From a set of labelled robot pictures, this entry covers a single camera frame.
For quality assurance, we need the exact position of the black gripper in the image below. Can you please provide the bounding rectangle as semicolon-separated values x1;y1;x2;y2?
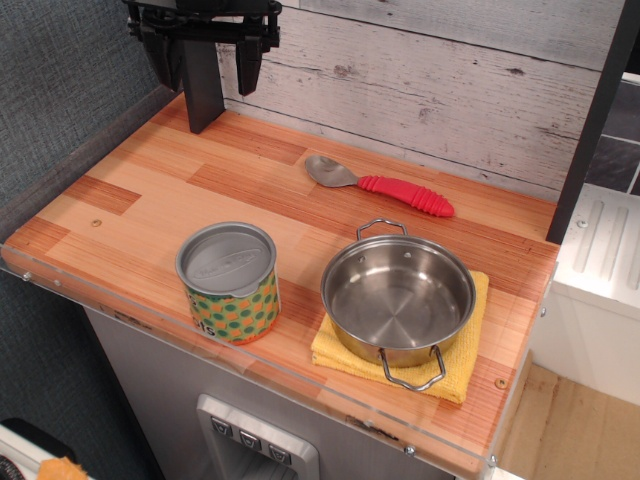
125;1;283;96

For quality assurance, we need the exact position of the stainless steel pot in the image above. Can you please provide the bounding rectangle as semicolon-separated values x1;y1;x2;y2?
320;222;477;392

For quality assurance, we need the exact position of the green orange dotted can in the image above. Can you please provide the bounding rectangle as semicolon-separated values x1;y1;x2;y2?
175;222;281;345

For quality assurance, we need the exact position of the clear acrylic edge guard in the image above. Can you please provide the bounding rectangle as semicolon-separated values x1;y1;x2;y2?
1;246;532;479

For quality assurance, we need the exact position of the silver dispenser panel with buttons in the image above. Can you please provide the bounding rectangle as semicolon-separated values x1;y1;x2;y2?
196;394;320;479

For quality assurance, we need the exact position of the yellow folded cloth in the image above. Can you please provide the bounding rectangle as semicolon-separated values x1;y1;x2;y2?
311;271;489;404

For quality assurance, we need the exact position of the orange object at corner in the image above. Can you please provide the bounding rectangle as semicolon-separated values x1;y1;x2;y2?
36;457;89;480

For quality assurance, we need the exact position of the white toy sink unit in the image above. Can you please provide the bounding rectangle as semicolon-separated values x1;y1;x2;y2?
527;72;640;407

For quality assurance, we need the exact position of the dark grey left post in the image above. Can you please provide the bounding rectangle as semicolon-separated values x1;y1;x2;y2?
182;40;225;134

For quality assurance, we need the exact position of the dark grey post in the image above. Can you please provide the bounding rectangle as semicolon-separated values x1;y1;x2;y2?
546;0;639;245
182;40;225;134

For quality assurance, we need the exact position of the spoon with red handle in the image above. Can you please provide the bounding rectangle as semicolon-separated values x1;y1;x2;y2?
305;155;455;218

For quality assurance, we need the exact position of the dark grey right post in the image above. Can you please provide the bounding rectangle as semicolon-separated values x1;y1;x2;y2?
546;0;639;245

